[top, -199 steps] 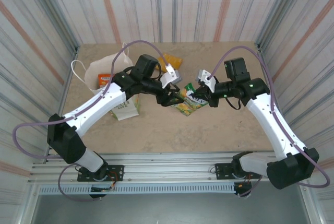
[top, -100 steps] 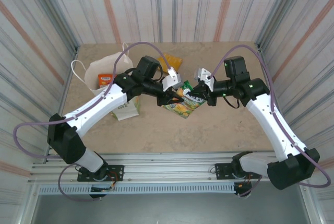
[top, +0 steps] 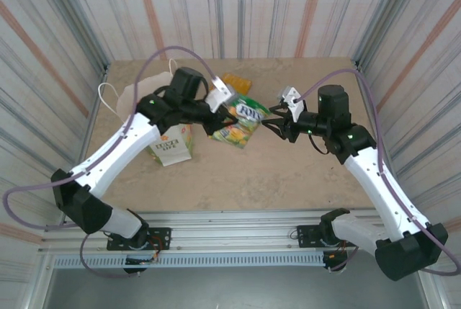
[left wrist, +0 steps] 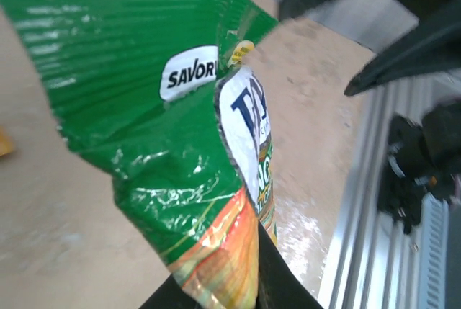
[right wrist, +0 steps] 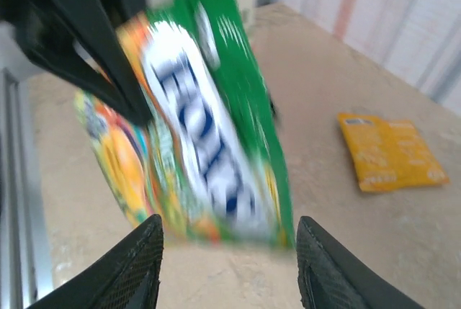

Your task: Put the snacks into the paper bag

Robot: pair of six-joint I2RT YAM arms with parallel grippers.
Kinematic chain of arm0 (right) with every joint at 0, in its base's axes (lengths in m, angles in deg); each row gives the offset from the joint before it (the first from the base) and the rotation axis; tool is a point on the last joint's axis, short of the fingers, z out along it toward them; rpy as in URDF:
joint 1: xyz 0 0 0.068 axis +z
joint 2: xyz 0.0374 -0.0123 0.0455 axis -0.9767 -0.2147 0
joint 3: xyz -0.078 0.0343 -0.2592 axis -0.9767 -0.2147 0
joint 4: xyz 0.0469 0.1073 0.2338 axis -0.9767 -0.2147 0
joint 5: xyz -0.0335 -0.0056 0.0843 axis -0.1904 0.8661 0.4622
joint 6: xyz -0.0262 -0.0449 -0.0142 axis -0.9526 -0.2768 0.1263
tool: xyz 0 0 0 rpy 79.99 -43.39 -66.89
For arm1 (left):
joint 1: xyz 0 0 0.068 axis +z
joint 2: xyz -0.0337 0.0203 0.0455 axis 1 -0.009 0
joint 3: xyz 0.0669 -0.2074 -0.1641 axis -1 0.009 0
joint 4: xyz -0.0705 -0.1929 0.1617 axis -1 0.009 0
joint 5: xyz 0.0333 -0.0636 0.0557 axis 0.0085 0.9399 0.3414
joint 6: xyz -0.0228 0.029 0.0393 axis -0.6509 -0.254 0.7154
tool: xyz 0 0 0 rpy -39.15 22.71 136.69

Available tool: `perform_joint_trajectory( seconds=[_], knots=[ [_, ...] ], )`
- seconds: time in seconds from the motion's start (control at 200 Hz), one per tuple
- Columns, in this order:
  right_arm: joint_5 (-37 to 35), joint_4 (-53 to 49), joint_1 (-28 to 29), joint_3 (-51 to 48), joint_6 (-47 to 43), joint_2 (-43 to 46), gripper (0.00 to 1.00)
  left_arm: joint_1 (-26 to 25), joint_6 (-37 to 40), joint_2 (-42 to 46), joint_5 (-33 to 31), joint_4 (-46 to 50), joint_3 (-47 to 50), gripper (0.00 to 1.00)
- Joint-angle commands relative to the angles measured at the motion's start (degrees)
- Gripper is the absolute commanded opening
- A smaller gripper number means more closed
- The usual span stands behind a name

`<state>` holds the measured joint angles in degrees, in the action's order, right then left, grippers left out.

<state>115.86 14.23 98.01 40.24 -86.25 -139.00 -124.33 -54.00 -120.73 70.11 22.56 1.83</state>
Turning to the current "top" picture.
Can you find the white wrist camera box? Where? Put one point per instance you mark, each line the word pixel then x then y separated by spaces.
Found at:
pixel 218 98
pixel 293 102

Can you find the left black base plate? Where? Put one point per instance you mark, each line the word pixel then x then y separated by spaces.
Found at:
pixel 162 237

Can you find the right black base connector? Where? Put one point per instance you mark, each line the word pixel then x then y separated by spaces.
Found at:
pixel 336 258

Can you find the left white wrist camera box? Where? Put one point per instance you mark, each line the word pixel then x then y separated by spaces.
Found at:
pixel 218 98

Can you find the yellow-green Fox's candy packet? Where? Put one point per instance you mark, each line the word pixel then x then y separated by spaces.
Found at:
pixel 241 121

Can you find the left black base connector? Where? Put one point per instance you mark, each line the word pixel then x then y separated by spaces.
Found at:
pixel 135 270

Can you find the right metal side beam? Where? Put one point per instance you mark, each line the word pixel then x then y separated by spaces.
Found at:
pixel 362 87

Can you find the yellow snack packet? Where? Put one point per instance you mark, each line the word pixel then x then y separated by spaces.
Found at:
pixel 239 84

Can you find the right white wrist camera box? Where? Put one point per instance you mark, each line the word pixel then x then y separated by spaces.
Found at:
pixel 293 102

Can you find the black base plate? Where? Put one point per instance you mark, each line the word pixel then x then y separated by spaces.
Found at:
pixel 162 237
pixel 306 235

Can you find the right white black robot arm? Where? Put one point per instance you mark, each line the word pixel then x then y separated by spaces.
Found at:
pixel 378 179

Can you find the aluminium mounting rail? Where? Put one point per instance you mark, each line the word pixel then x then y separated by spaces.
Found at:
pixel 234 229

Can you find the black base connector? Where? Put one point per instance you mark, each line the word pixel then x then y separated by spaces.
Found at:
pixel 135 270
pixel 336 258

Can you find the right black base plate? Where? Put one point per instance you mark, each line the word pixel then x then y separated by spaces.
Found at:
pixel 306 235

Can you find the grey metal lower panel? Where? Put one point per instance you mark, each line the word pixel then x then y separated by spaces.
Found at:
pixel 234 287

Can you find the white floral paper bag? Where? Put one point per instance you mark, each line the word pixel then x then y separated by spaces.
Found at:
pixel 173 148

